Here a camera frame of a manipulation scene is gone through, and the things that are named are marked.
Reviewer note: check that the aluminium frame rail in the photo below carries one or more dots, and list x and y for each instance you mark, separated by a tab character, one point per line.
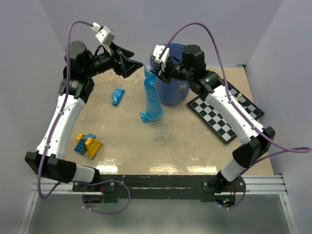
255	185

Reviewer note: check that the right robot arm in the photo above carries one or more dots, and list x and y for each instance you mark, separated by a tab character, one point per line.
255	139

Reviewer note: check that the blue trash bag roll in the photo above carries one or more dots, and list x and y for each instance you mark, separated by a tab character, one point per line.
117	96

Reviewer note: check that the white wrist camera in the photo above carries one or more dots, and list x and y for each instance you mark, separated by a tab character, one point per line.
160	56
103	34

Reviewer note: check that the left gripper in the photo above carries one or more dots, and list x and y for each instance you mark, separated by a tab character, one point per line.
126	66

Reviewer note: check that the yellow blue toy block pile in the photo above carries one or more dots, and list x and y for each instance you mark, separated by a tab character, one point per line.
87	145

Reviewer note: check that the blue plastic trash bin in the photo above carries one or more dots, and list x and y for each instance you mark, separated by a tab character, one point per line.
176	91

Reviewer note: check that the single blue trash bag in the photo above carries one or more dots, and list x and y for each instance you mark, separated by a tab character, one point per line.
153	111

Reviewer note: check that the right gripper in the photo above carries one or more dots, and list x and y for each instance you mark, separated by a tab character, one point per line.
163	72

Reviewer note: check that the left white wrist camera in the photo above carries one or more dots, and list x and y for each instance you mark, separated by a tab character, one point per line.
103	34

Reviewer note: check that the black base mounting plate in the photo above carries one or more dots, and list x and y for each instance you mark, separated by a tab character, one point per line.
206	188

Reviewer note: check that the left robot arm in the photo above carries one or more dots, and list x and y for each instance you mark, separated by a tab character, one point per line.
48	160

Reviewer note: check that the white chess piece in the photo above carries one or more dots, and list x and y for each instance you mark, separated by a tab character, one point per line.
239	96

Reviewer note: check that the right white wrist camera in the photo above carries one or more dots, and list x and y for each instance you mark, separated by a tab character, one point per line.
160	56

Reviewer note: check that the black white chessboard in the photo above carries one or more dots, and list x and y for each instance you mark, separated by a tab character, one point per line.
227	117

